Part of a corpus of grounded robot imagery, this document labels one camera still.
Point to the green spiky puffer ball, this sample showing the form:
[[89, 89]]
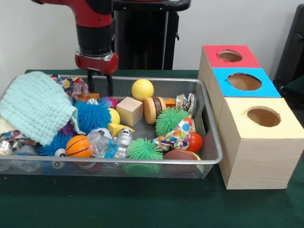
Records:
[[169, 118], [143, 149]]

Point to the colourful dot print cloth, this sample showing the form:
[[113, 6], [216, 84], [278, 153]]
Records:
[[71, 84], [178, 136]]

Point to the orange toy basketball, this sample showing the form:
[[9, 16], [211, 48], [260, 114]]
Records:
[[77, 146]]

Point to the toy hamburger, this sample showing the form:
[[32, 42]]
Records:
[[150, 110]]

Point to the dark green table cloth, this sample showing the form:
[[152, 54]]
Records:
[[142, 204]]

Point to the large blue fuzzy eyed ball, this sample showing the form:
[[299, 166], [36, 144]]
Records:
[[92, 116]]

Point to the yellow tennis ball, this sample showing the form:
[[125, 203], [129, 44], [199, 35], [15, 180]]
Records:
[[142, 89]]

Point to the plain wooden cube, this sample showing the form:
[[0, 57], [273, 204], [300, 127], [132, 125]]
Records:
[[129, 110]]

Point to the light blue waffle cloth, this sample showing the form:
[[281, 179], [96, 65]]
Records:
[[35, 107]]

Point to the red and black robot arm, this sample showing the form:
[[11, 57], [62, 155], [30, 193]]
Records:
[[95, 35]]

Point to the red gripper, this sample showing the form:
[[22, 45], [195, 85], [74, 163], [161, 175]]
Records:
[[97, 64]]

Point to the black panel stand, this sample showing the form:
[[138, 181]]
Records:
[[292, 47]]

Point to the wooden box with three holes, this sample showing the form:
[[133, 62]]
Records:
[[261, 161]]

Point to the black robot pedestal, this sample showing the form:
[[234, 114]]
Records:
[[147, 35]]

